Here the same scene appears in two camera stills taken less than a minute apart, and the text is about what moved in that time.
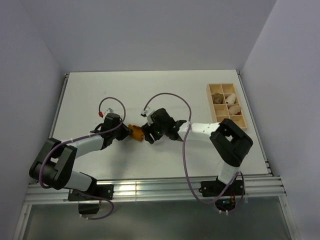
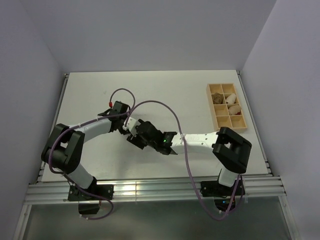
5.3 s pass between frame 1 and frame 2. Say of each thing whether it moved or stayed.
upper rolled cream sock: stayed
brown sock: stayed
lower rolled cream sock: stayed
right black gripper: moved
